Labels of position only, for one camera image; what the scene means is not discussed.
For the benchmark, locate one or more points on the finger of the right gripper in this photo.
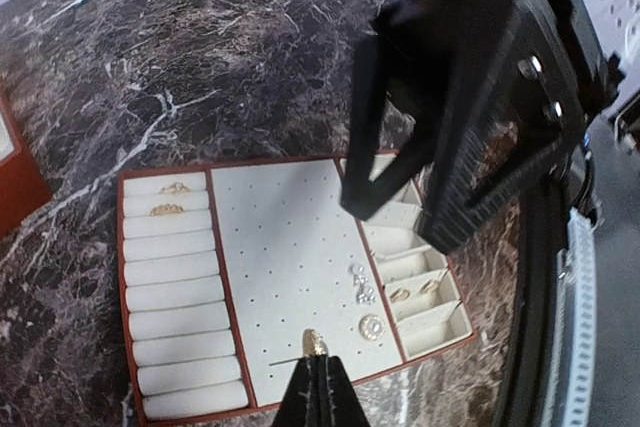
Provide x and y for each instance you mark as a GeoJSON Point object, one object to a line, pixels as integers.
{"type": "Point", "coordinates": [382, 75]}

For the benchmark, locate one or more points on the white slotted cable duct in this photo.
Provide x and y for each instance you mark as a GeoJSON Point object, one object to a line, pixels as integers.
{"type": "Point", "coordinates": [582, 319]}

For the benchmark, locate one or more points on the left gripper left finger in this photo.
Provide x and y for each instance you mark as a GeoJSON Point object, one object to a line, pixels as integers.
{"type": "Point", "coordinates": [300, 406]}

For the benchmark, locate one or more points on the red jewelry tray cream insert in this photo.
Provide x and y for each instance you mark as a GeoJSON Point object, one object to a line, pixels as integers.
{"type": "Point", "coordinates": [222, 267]}

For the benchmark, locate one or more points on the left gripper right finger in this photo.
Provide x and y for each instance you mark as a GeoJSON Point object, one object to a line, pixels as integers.
{"type": "Point", "coordinates": [338, 403]}

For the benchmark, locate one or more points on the black front table rail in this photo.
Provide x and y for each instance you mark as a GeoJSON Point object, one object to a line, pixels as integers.
{"type": "Point", "coordinates": [542, 236]}

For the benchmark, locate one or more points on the red wooden jewelry box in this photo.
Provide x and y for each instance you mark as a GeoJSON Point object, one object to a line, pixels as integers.
{"type": "Point", "coordinates": [23, 188]}

